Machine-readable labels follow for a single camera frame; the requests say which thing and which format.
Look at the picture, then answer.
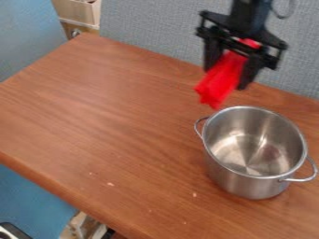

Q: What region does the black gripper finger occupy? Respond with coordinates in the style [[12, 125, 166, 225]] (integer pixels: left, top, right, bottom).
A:
[[203, 36, 224, 71], [236, 55, 264, 91]]

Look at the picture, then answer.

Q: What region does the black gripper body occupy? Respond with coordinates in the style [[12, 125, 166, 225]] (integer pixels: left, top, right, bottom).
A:
[[196, 0, 288, 70]]

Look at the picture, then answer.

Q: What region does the red plastic block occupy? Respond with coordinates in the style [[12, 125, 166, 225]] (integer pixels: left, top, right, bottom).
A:
[[194, 38, 262, 110]]

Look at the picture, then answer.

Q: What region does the stainless steel pot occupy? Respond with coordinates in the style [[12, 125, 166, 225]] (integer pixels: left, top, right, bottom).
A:
[[195, 105, 319, 200]]

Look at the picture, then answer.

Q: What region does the dark object bottom corner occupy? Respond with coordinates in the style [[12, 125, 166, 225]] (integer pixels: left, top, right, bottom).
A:
[[0, 222, 32, 239]]

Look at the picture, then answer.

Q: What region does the light wooden furniture piece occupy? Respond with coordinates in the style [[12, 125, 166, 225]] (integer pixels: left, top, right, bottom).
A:
[[51, 0, 103, 38]]

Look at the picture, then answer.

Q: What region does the wooden frame under table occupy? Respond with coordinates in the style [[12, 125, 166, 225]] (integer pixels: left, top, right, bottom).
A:
[[59, 212, 107, 239]]

